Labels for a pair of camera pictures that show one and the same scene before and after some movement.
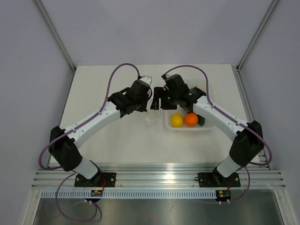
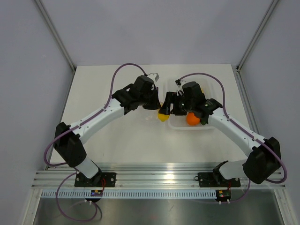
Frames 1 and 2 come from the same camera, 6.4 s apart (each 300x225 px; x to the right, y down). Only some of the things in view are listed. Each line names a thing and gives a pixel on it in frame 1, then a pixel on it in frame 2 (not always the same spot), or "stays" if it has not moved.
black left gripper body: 141,105 stays
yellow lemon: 176,120 to 162,117
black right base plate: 217,180 stays
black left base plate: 108,178 stays
